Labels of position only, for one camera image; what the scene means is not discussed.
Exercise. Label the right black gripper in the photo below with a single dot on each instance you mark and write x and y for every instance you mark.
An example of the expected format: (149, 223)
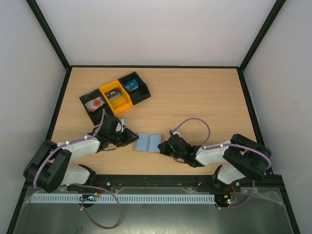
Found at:
(165, 146)

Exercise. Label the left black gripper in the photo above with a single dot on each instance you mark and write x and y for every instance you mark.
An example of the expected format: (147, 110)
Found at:
(128, 138)

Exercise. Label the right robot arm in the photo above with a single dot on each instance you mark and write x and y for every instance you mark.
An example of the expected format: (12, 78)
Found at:
(237, 158)

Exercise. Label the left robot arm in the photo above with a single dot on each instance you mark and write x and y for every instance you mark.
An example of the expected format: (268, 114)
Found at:
(49, 167)

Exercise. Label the black VIP card stack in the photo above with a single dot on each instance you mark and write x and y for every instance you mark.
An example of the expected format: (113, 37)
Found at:
(113, 94)

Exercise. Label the blue card stack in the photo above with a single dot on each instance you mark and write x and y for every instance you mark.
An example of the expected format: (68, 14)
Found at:
(131, 85)

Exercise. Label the yellow middle bin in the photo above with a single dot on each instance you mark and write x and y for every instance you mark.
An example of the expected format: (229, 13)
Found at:
(119, 104)

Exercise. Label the left black bin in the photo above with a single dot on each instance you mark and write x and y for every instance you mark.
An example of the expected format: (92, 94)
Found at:
(94, 103)

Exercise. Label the black bin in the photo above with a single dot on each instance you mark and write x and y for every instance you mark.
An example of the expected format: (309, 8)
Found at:
(141, 93)
(94, 103)

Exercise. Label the right black bin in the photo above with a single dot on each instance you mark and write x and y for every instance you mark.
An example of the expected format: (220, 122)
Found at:
(141, 93)

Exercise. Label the grey metal front plate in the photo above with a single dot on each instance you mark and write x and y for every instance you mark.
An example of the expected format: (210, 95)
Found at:
(258, 211)

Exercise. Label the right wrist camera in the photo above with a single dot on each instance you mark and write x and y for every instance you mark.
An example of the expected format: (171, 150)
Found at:
(174, 132)

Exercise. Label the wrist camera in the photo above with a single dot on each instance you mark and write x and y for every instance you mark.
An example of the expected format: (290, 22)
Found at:
(122, 124)
(174, 132)

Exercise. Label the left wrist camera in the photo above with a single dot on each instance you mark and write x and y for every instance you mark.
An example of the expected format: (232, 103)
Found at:
(122, 124)

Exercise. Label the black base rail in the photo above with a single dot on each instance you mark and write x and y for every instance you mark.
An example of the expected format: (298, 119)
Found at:
(200, 183)

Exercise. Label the light blue cable duct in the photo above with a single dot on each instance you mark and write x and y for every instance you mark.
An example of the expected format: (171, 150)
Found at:
(123, 199)

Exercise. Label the black enclosure frame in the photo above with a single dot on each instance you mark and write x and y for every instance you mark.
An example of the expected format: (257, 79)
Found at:
(240, 69)

